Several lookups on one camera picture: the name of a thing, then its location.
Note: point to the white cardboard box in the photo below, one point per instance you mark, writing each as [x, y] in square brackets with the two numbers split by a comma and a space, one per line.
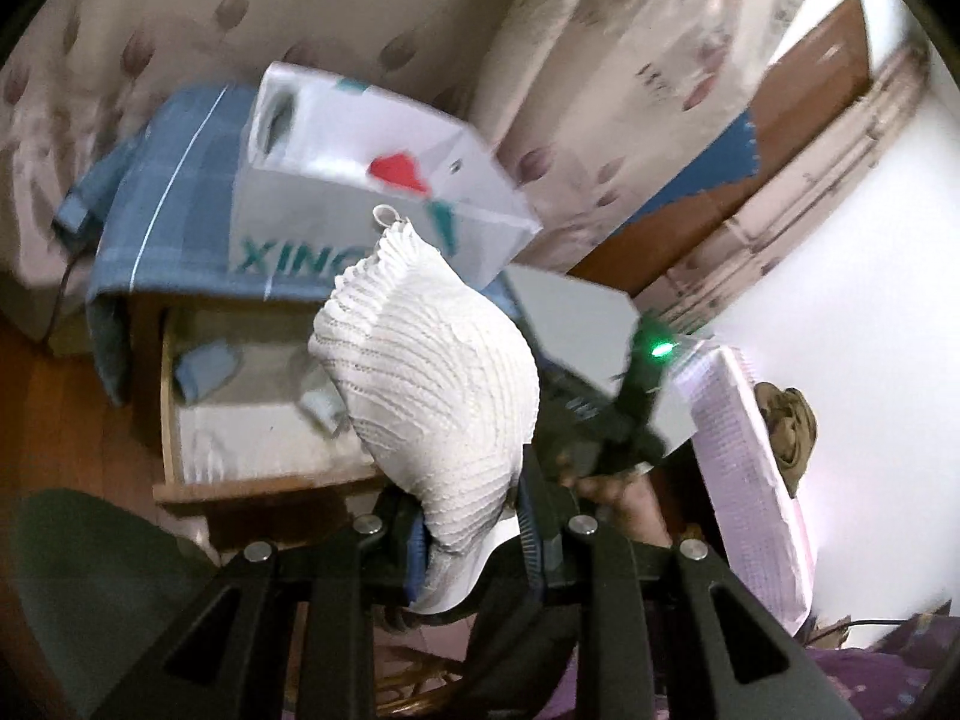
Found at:
[315, 195]

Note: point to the white grey garment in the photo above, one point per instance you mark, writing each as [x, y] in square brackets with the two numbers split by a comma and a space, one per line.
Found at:
[271, 120]

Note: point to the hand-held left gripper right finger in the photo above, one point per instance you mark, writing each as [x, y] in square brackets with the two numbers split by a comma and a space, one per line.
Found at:
[536, 540]

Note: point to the blue foam mat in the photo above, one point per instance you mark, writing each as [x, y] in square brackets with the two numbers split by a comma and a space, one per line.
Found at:
[697, 180]

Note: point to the tan hat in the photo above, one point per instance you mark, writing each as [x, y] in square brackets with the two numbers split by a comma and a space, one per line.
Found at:
[791, 427]

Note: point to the purple cloth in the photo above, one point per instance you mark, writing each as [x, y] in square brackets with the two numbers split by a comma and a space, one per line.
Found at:
[885, 682]

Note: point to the wooden drawer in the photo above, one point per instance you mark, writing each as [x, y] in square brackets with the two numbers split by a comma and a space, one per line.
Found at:
[255, 491]

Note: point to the white knitted underwear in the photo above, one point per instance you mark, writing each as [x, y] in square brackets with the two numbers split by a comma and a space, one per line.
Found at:
[435, 390]

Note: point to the pink checked paper pad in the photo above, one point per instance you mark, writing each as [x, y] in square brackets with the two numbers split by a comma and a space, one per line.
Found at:
[742, 480]

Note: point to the blue checked cloth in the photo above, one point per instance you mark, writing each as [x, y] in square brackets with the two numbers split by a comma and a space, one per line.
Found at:
[165, 217]

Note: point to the person's right hand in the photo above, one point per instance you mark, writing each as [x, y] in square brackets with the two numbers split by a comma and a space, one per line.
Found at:
[600, 491]

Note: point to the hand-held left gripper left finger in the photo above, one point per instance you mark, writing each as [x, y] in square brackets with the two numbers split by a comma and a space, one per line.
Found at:
[416, 555]

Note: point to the leaf print curtain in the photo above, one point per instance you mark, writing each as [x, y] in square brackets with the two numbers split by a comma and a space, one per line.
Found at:
[337, 7]

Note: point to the person's green trouser leg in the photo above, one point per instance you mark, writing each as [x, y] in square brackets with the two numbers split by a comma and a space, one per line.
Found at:
[97, 592]

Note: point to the light blue cloth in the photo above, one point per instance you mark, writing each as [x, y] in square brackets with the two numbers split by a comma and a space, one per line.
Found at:
[206, 371]
[322, 409]

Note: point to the rattan furniture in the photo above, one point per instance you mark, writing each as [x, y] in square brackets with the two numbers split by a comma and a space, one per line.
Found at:
[405, 682]

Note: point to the person's right forearm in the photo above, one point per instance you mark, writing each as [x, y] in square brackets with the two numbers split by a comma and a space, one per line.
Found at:
[645, 525]

